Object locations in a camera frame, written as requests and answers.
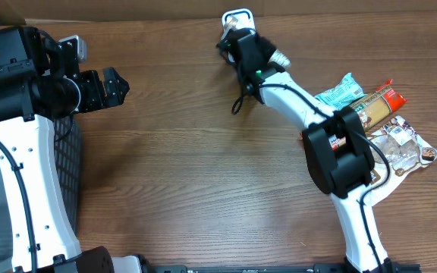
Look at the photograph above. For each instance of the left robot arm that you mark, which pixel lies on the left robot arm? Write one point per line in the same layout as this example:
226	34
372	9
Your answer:
41	82

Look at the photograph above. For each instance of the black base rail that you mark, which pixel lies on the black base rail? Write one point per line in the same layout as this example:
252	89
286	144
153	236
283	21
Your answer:
317	268

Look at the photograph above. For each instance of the white shampoo tube gold cap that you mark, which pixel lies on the white shampoo tube gold cap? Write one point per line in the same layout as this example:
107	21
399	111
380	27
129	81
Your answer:
276	56

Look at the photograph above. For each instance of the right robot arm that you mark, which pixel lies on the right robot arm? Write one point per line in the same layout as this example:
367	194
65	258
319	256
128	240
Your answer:
339	156

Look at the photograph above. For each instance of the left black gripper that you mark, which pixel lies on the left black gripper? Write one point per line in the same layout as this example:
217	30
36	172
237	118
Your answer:
114	81

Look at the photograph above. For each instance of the white barcode scanner stand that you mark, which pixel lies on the white barcode scanner stand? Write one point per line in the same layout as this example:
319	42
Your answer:
237	19

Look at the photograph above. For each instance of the orange spaghetti pasta package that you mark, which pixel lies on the orange spaghetti pasta package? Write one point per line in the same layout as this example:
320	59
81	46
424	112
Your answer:
374	107

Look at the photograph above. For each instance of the teal snack wrapper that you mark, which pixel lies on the teal snack wrapper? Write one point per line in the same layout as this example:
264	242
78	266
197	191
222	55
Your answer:
340	96

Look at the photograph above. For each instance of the beige brown snack pouch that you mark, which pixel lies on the beige brown snack pouch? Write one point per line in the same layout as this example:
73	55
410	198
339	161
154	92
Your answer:
405	150

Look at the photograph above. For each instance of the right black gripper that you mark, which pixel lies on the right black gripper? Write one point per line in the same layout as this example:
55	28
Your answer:
267	50

